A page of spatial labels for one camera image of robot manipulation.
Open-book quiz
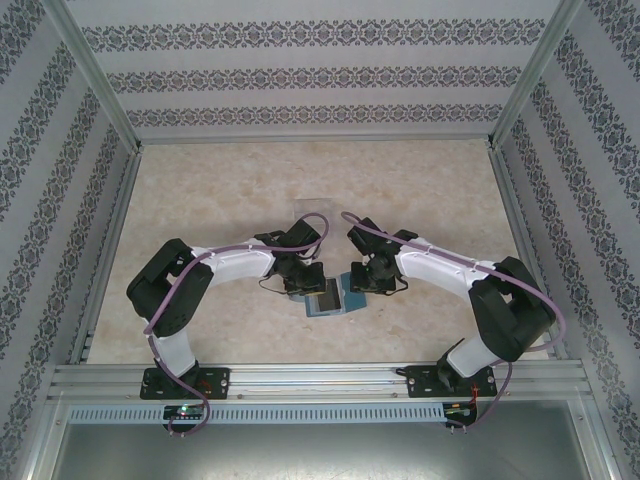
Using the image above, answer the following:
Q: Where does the teal leather card holder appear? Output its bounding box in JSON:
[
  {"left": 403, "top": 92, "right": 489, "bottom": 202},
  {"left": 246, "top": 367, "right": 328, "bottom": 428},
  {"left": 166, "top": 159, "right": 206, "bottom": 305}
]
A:
[{"left": 288, "top": 272, "right": 370, "bottom": 320}]

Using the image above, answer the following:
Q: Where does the black VIP card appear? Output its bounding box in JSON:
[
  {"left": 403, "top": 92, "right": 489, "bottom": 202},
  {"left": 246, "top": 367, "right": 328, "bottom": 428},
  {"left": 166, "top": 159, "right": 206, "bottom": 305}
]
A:
[{"left": 318, "top": 279, "right": 345, "bottom": 313}]

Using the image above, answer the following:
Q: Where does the clear acrylic card stand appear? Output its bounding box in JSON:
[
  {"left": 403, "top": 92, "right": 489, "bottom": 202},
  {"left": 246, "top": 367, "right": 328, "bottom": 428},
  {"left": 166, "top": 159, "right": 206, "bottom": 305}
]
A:
[{"left": 292, "top": 197, "right": 335, "bottom": 224}]

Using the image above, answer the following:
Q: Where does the grey metal panel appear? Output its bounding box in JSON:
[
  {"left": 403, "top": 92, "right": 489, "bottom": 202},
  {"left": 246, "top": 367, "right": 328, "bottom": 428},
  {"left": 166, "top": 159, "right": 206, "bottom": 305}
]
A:
[{"left": 49, "top": 422, "right": 599, "bottom": 480}]

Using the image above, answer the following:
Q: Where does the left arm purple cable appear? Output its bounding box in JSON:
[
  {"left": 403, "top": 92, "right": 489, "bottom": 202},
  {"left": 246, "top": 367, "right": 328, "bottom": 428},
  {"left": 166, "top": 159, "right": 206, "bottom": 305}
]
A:
[{"left": 143, "top": 212, "right": 331, "bottom": 437}]

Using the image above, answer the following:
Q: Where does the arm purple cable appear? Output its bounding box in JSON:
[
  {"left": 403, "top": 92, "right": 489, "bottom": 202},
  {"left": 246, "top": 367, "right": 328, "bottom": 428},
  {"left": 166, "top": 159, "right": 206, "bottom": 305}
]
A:
[
  {"left": 143, "top": 212, "right": 331, "bottom": 437},
  {"left": 340, "top": 211, "right": 559, "bottom": 432}
]

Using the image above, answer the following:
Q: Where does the aluminium mounting rail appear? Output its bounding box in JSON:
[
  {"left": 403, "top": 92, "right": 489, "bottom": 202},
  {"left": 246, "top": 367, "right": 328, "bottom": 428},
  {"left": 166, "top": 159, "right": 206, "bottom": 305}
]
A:
[{"left": 48, "top": 360, "right": 594, "bottom": 402}]

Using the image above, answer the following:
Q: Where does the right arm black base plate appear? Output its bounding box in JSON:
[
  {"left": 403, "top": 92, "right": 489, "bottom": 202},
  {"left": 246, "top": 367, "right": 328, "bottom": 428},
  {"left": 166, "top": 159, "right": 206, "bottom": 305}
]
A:
[{"left": 405, "top": 363, "right": 500, "bottom": 400}]

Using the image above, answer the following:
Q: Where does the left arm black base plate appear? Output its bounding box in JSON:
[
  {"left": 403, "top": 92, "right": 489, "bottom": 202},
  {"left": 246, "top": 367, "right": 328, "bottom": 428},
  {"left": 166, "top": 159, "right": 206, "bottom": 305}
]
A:
[{"left": 139, "top": 367, "right": 232, "bottom": 401}]

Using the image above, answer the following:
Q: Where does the slotted grey cable duct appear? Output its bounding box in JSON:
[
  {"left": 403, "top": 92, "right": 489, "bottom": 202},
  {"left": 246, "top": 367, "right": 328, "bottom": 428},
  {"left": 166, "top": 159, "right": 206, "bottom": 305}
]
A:
[{"left": 67, "top": 403, "right": 447, "bottom": 424}]

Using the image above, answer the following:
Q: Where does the aluminium table edge rail long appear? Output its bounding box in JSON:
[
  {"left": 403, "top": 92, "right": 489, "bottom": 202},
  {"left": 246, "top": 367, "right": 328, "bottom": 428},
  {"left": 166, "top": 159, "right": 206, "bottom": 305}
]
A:
[{"left": 135, "top": 133, "right": 494, "bottom": 147}]

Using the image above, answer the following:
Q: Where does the aluminium table side rail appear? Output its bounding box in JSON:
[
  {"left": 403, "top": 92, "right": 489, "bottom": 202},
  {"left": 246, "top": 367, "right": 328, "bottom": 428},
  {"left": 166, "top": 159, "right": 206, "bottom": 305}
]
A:
[
  {"left": 487, "top": 142, "right": 570, "bottom": 361},
  {"left": 69, "top": 147, "right": 146, "bottom": 366}
]

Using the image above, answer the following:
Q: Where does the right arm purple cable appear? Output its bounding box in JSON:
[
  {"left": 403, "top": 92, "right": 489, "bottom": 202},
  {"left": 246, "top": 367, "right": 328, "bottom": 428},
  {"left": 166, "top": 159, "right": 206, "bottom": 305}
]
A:
[{"left": 340, "top": 211, "right": 559, "bottom": 432}]

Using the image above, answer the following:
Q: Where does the aluminium upright frame post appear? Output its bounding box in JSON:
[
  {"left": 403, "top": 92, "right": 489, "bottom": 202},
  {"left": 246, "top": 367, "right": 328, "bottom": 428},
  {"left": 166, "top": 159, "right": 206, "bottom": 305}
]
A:
[
  {"left": 487, "top": 0, "right": 585, "bottom": 150},
  {"left": 38, "top": 0, "right": 145, "bottom": 151}
]

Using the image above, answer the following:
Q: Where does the aluminium lower frame leg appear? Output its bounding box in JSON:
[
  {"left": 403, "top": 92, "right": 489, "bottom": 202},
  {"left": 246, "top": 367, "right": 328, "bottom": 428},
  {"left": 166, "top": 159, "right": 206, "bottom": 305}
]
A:
[
  {"left": 22, "top": 394, "right": 69, "bottom": 480},
  {"left": 579, "top": 394, "right": 624, "bottom": 480}
]

